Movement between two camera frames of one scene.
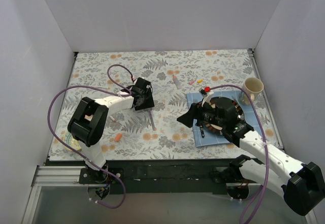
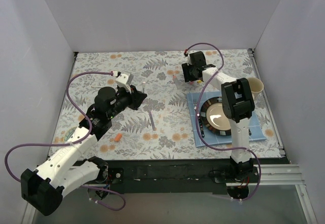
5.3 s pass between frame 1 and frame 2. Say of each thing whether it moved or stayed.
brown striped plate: stayed
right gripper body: moved
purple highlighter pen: stayed
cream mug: stayed
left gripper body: moved
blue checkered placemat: stayed
